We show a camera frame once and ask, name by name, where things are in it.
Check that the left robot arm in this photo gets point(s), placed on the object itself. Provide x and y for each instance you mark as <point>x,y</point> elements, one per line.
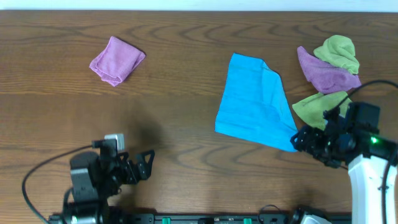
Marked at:
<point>97,177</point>

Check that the crumpled purple cloth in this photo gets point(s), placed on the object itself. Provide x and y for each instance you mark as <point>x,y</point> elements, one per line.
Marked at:
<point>325,77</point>

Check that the green cloth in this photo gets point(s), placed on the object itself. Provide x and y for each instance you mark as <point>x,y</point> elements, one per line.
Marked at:
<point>310,110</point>
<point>339,51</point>

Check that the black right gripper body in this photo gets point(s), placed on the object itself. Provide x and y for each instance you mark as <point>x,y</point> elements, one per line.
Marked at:
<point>324,147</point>

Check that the upper green cloth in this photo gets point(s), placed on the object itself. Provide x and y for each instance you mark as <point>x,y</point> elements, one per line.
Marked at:
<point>339,51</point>

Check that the blue cloth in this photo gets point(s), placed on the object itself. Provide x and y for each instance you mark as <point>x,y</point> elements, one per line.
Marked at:
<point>254,106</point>

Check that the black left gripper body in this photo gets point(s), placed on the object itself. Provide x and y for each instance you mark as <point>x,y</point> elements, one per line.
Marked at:
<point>129,173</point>

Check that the folded purple cloth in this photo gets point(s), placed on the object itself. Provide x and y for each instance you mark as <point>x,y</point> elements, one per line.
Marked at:
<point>117,61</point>

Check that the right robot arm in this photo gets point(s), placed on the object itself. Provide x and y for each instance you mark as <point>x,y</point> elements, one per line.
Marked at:
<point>371,160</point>

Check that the lower green cloth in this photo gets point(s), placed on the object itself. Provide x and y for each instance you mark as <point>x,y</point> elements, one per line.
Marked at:
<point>310,110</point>

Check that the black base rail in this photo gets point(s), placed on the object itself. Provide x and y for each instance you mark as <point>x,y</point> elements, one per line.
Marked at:
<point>271,218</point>

